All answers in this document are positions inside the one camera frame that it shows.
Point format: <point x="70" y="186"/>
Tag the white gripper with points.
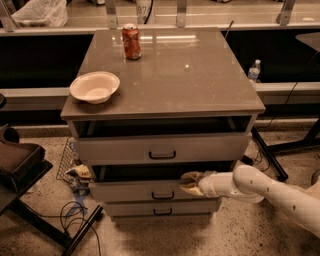
<point x="210" y="185"/>

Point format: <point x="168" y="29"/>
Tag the grey drawer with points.
<point x="162" y="149"/>
<point x="137" y="183"/>
<point x="162" y="208"/>

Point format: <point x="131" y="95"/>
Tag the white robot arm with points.
<point x="248" y="184"/>

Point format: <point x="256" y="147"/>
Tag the grey drawer cabinet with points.
<point x="187" y="81"/>

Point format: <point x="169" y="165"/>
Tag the crumpled snack bag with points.
<point x="79" y="175"/>

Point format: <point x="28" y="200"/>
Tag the clear plastic water bottle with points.
<point x="254" y="71"/>

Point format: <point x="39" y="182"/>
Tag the white paper bowl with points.
<point x="95" y="87"/>

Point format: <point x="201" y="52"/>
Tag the orange soda can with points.
<point x="130" y="38"/>

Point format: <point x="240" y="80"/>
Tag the black chair left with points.
<point x="22" y="165"/>

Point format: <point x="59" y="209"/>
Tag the white plastic bag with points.
<point x="42" y="13"/>

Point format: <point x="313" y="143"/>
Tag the black table leg frame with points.
<point x="281" y="174"/>

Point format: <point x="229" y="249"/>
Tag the wire mesh basket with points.
<point x="69" y="160"/>

